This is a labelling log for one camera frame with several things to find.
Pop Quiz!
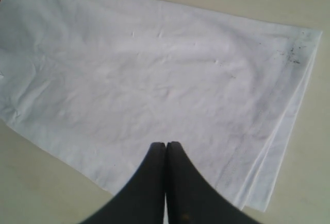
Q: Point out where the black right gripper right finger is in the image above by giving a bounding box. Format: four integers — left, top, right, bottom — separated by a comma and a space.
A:
166, 142, 258, 224

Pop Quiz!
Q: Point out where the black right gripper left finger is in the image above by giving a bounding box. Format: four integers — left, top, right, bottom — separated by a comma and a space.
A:
82, 143, 166, 224

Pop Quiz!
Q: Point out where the white t-shirt red lettering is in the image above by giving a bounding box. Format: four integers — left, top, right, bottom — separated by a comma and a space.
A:
1, 0, 321, 211

